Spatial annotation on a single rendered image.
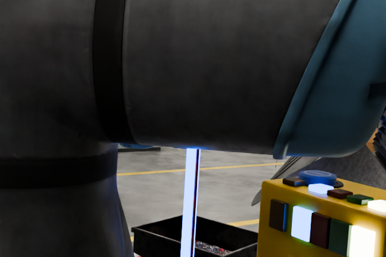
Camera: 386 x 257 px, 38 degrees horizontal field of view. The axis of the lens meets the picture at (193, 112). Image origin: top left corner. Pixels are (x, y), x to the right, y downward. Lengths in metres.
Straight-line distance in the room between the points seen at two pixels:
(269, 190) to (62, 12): 0.38
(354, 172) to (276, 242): 0.41
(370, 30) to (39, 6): 0.15
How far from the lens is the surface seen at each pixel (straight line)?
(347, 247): 0.53
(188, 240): 0.84
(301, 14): 0.26
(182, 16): 0.26
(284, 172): 1.16
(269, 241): 0.61
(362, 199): 0.54
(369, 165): 0.99
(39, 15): 0.27
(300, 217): 0.56
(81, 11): 0.27
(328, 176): 0.60
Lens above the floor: 1.19
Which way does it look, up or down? 5 degrees down
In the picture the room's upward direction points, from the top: 3 degrees clockwise
